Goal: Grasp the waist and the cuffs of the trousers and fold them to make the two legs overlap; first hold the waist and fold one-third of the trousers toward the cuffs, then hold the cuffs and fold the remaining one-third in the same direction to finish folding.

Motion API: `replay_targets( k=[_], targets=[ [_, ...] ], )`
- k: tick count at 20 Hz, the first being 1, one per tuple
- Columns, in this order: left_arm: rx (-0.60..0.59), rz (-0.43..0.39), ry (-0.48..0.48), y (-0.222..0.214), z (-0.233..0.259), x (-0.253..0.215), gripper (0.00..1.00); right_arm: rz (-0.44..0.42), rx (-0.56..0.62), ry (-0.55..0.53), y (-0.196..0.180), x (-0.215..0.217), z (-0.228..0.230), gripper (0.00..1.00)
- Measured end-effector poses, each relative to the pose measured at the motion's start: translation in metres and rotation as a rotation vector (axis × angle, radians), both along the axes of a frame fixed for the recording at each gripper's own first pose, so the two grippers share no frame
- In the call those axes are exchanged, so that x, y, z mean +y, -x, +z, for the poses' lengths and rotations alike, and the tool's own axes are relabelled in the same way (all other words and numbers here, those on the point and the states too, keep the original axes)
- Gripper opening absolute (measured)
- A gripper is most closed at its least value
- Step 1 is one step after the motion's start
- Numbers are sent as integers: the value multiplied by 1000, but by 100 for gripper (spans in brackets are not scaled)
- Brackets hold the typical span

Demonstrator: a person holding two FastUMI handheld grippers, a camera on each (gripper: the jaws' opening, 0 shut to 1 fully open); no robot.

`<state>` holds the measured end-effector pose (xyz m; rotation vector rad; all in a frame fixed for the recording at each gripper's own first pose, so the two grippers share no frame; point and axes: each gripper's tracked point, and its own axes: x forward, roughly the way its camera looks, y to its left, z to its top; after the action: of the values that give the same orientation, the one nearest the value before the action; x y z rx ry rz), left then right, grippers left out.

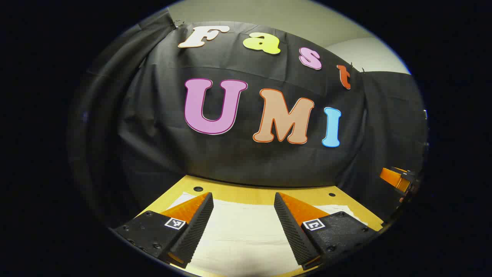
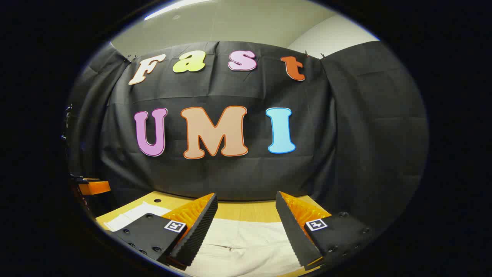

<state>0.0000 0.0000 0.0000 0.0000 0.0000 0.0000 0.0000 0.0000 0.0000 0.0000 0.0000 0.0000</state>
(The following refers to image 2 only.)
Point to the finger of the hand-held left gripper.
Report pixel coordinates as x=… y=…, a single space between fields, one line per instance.
x=96 y=187

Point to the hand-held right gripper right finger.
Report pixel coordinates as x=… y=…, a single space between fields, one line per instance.
x=294 y=234

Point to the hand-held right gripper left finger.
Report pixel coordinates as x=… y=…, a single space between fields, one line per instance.
x=200 y=231

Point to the cream white jeans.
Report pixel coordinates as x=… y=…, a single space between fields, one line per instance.
x=246 y=246

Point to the black backdrop cloth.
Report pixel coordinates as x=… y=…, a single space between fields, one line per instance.
x=230 y=177

